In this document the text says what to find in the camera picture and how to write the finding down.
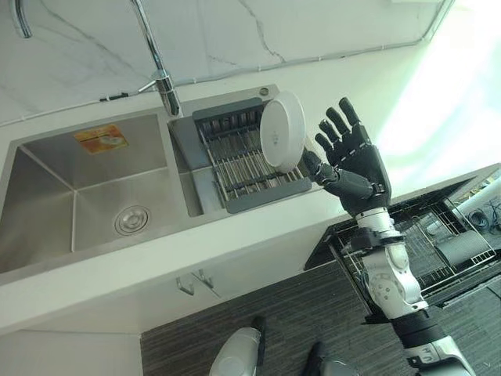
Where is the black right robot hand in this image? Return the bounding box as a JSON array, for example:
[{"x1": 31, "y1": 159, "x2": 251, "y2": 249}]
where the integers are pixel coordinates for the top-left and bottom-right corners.
[{"x1": 304, "y1": 97, "x2": 392, "y2": 218}]

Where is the white round plate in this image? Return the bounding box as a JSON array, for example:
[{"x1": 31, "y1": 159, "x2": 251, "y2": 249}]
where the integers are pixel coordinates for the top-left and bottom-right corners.
[{"x1": 259, "y1": 90, "x2": 308, "y2": 173}]

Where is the black open dishwasher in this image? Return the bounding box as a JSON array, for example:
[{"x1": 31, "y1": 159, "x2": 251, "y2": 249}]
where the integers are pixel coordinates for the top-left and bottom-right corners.
[{"x1": 304, "y1": 163, "x2": 501, "y2": 314}]

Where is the grey dish drying rack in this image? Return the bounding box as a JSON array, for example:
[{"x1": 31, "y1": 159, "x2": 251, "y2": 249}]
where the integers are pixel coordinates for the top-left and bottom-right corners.
[{"x1": 191, "y1": 97, "x2": 317, "y2": 215}]

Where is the metal cabinet hook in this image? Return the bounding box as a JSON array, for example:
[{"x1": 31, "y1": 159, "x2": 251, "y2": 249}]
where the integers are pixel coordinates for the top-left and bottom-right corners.
[
  {"x1": 196, "y1": 268, "x2": 215, "y2": 291},
  {"x1": 175, "y1": 276, "x2": 196, "y2": 295}
]

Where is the silver robot right leg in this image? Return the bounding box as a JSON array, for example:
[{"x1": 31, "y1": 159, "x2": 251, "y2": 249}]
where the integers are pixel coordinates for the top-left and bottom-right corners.
[{"x1": 303, "y1": 341, "x2": 377, "y2": 376}]

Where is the chrome kitchen faucet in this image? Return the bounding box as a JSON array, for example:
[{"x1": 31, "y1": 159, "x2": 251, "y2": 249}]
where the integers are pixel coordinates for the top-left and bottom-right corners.
[{"x1": 13, "y1": 0, "x2": 184, "y2": 118}]

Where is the round sink drain strainer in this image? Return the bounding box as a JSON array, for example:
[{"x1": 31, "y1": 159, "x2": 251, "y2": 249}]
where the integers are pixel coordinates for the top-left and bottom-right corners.
[{"x1": 114, "y1": 207, "x2": 151, "y2": 237}]

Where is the stainless steel sink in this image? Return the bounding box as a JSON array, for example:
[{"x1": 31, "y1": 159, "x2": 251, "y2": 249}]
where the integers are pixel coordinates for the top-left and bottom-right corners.
[{"x1": 0, "y1": 84, "x2": 318, "y2": 276}]

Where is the orange sticker label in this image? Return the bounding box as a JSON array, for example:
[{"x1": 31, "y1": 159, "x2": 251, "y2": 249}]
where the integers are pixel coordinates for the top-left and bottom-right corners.
[{"x1": 74, "y1": 124, "x2": 132, "y2": 154}]

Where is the wire dishwasher basket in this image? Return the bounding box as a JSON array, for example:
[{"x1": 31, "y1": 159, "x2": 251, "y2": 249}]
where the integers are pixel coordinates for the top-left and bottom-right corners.
[{"x1": 339, "y1": 195, "x2": 496, "y2": 302}]

